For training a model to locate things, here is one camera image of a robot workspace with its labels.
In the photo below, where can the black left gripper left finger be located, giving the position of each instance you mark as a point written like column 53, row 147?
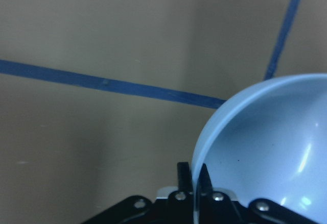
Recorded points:
column 184, row 177

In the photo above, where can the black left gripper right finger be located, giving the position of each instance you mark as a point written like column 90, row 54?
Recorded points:
column 204, row 182

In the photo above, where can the blue bowl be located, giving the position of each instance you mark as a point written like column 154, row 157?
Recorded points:
column 269, row 141

